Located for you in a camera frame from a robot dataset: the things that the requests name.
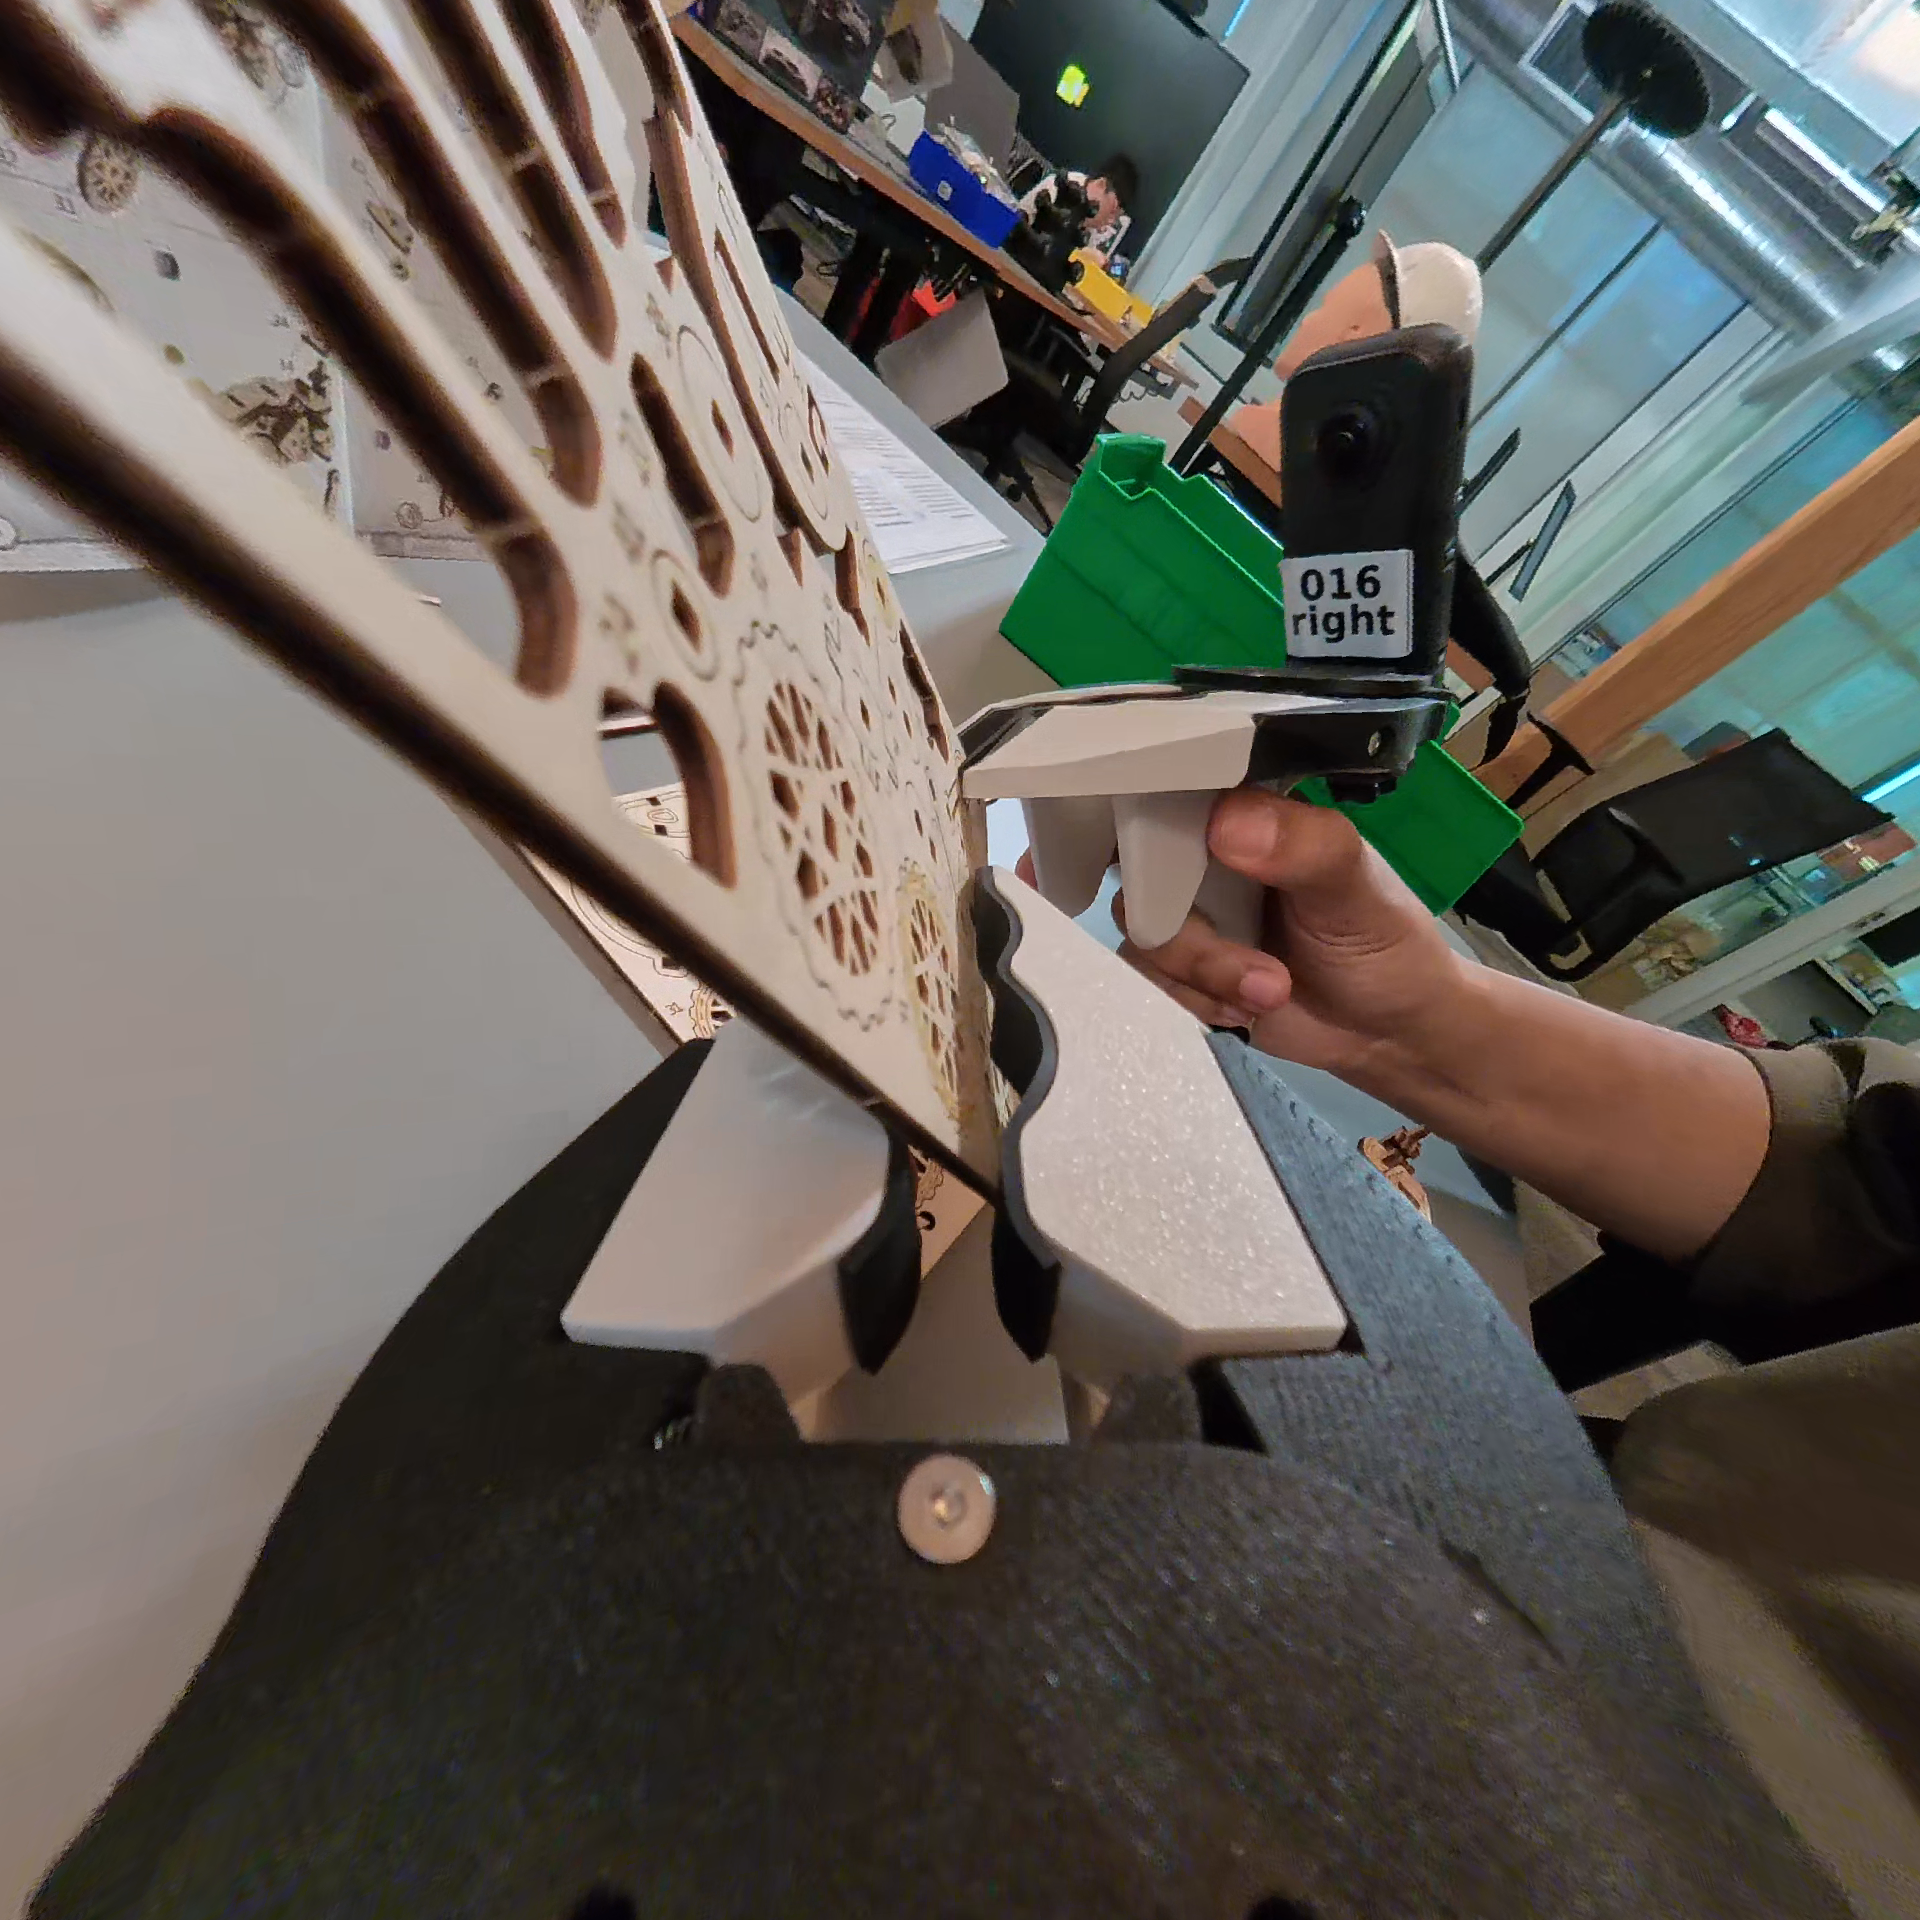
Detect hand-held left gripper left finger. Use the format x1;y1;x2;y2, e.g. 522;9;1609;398
561;1034;922;1376

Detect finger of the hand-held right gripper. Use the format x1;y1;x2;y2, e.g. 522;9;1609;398
955;679;1205;760
960;701;1264;950

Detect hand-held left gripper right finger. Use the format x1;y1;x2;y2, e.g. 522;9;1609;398
973;866;1353;1364

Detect wooden puzzle sheet small wheels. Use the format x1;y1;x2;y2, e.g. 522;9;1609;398
0;0;1023;1204

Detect grey desk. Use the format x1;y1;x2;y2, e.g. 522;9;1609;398
0;293;1516;1742

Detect person's right hand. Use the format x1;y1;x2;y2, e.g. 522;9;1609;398
1017;791;1484;1085

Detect green plastic bin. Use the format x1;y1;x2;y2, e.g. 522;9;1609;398
997;433;1525;916

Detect papers in plastic sleeve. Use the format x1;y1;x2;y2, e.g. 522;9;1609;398
816;361;1012;578

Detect wooden puzzle sheet rectangular window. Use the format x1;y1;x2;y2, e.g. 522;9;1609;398
517;781;971;1248

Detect black office chair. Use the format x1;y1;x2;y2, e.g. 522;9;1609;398
1464;726;1895;979

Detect grey office chair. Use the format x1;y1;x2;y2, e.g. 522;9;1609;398
878;285;1119;527

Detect blue box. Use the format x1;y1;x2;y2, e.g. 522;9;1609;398
906;131;1027;249

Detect black monitor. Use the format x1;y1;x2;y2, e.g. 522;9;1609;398
968;0;1250;153

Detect black disc on pole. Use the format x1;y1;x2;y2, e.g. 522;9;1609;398
1477;0;1716;272

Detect printed instruction booklet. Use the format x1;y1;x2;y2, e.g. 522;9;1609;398
0;90;497;578

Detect wooden rail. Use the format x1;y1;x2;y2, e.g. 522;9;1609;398
1545;436;1920;759

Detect silver ventilation duct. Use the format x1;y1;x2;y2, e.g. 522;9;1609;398
1440;0;1920;407

